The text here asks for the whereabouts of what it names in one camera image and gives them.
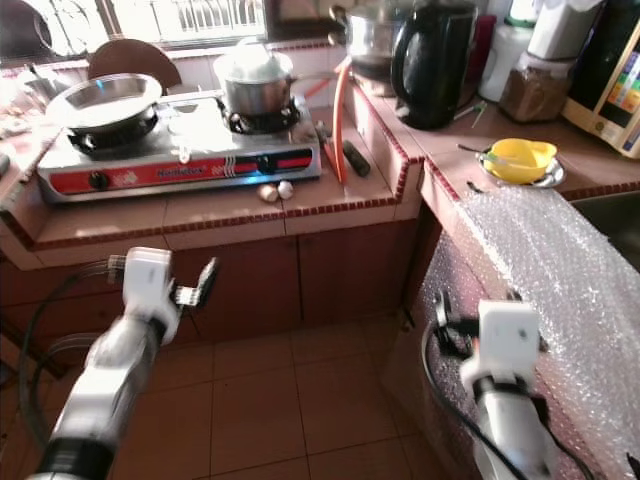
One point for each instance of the shallow steel bowl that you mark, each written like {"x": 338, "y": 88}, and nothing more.
{"x": 555, "y": 178}

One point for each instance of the yellow plastic spouted bowl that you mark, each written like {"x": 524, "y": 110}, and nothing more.
{"x": 525, "y": 158}

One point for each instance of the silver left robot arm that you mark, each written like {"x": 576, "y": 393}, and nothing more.
{"x": 100, "y": 400}

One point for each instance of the brown cabinet front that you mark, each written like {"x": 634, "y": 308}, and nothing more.
{"x": 260, "y": 280}

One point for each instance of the clear bubble wrap sheet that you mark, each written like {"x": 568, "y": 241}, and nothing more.
{"x": 540, "y": 240}

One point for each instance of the garlic bulb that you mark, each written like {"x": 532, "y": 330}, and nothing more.
{"x": 268, "y": 194}
{"x": 285, "y": 189}

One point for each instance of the steel and red gas stove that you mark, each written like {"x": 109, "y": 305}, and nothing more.
{"x": 180, "y": 160}

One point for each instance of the steel sink basin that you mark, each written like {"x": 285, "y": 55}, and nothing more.
{"x": 615, "y": 210}

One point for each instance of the small steel pot with lid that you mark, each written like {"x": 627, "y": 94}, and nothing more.
{"x": 255, "y": 90}

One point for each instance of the jar of brown powder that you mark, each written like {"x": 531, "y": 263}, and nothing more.
{"x": 535, "y": 95}

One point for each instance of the steel frying pan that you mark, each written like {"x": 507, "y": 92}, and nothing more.
{"x": 105, "y": 100}

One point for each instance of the round brown wooden board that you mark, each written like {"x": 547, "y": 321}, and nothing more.
{"x": 132, "y": 60}

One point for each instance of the white jug with green lid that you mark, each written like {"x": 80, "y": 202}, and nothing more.
{"x": 505, "y": 60}

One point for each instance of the black electric kettle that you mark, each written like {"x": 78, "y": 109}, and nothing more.
{"x": 435, "y": 70}

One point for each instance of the dark red canister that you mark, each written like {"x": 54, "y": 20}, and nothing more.
{"x": 485, "y": 50}

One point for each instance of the window with white grille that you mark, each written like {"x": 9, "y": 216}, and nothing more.
{"x": 200, "y": 20}

